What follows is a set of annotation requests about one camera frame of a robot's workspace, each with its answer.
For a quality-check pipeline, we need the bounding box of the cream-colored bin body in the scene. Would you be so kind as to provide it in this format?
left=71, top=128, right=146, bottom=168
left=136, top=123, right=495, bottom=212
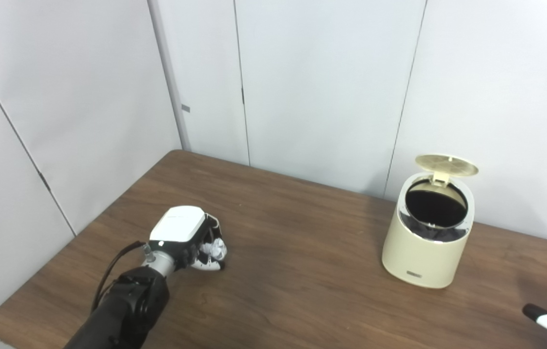
left=382, top=172, right=475, bottom=289

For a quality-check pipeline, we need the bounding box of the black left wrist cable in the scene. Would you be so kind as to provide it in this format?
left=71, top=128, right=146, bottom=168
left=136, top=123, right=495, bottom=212
left=91, top=241, right=150, bottom=313

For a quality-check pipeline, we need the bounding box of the cream round bin lid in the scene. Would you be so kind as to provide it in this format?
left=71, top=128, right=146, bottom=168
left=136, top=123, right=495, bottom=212
left=415, top=154, right=479, bottom=185

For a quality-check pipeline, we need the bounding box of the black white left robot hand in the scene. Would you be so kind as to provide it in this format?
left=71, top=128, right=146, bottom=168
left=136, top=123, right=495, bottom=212
left=149, top=206, right=228, bottom=272

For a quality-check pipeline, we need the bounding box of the grey wall corner post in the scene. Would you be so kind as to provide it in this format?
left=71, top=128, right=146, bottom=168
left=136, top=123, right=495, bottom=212
left=147, top=0, right=192, bottom=151

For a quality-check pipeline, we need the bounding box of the white paper ball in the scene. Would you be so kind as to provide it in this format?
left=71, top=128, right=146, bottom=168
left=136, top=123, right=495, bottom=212
left=203, top=241, right=228, bottom=262

